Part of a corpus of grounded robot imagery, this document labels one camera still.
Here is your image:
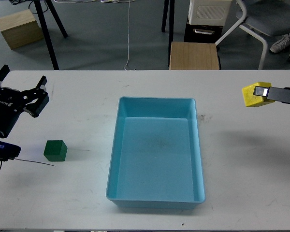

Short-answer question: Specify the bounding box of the black stand legs centre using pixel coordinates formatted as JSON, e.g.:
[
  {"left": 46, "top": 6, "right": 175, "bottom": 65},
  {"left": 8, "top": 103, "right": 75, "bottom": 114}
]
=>
[{"left": 161, "top": 0, "right": 175, "bottom": 66}]

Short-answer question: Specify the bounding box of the black tripod legs left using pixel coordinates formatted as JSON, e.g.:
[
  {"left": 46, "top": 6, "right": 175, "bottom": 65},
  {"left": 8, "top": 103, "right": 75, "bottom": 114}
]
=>
[{"left": 33, "top": 0, "right": 68, "bottom": 70}]

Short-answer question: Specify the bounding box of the yellow wooden block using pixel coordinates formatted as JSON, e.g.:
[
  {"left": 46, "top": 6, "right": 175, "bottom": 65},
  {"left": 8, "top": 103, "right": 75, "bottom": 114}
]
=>
[{"left": 242, "top": 82, "right": 274, "bottom": 107}]

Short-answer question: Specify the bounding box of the grey white office chair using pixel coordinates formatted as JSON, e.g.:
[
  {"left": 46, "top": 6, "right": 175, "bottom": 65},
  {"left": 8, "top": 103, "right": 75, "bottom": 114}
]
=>
[{"left": 215, "top": 0, "right": 290, "bottom": 70}]

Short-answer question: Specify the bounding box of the thin white hanging cable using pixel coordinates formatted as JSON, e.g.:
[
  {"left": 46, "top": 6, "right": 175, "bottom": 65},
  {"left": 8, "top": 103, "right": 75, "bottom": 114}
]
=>
[{"left": 124, "top": 0, "right": 131, "bottom": 71}]

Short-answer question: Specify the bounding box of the white air purifier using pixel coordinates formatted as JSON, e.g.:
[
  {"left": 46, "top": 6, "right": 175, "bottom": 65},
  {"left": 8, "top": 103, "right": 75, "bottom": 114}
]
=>
[{"left": 188, "top": 0, "right": 232, "bottom": 26}]

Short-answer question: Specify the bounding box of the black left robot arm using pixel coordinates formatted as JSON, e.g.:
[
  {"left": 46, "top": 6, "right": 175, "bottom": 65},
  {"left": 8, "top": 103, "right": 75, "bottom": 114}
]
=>
[{"left": 0, "top": 65, "right": 49, "bottom": 161}]

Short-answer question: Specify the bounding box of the wooden box far left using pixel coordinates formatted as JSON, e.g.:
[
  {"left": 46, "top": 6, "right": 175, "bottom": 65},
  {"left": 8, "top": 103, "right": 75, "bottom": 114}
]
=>
[{"left": 0, "top": 10, "right": 44, "bottom": 50}]

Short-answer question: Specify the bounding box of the green wooden block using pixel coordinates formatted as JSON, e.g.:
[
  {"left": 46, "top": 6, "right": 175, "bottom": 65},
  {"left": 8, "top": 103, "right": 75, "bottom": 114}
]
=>
[{"left": 43, "top": 140, "right": 67, "bottom": 162}]

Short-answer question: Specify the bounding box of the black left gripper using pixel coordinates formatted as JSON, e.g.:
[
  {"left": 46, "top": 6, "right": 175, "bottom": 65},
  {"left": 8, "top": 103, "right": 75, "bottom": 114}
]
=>
[{"left": 0, "top": 64, "right": 49, "bottom": 138}]

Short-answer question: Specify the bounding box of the white sneaker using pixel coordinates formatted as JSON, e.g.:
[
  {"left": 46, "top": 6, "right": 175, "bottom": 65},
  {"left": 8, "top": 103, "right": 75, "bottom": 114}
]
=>
[{"left": 270, "top": 33, "right": 290, "bottom": 54}]

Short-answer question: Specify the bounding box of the black drawer cabinet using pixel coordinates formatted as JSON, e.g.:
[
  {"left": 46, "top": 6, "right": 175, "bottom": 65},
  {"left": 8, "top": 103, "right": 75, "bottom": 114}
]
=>
[{"left": 184, "top": 20, "right": 223, "bottom": 44}]

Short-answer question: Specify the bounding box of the light blue plastic box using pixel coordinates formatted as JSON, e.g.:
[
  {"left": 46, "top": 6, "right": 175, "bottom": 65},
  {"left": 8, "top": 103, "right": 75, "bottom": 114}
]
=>
[{"left": 106, "top": 97, "right": 205, "bottom": 209}]

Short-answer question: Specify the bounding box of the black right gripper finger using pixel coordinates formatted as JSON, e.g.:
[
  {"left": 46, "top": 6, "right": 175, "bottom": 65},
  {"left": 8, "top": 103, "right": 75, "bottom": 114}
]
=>
[{"left": 253, "top": 86, "right": 290, "bottom": 104}]

